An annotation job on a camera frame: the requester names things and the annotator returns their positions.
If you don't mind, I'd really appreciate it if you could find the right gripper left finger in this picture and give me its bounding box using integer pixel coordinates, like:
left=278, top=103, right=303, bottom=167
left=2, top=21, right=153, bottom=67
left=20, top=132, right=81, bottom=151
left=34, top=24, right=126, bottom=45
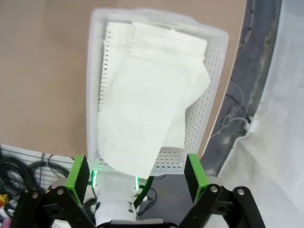
left=15, top=154, right=95, bottom=228

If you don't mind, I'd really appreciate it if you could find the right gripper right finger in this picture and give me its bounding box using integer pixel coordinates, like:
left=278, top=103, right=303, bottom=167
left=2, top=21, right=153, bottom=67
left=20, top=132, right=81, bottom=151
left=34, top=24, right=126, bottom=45
left=184, top=153, right=266, bottom=228

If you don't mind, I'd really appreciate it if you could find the curled white paper sheet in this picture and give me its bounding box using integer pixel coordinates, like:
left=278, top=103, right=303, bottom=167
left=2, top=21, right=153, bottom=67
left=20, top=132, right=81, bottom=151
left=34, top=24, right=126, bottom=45
left=97, top=56, right=211, bottom=179

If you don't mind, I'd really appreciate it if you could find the white perforated plastic basket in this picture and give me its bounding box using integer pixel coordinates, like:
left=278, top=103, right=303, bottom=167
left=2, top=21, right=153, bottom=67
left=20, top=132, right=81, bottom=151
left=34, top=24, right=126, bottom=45
left=87, top=8, right=230, bottom=178

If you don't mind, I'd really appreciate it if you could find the translucent white plastic sheet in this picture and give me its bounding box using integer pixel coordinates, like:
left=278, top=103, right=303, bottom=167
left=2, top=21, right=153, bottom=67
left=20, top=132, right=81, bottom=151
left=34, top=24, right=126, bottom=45
left=217, top=0, right=304, bottom=228

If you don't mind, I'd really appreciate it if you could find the black cable coil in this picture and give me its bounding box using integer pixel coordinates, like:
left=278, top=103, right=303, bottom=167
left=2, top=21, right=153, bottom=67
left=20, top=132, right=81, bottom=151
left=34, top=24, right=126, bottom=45
left=0, top=152, right=72, bottom=190

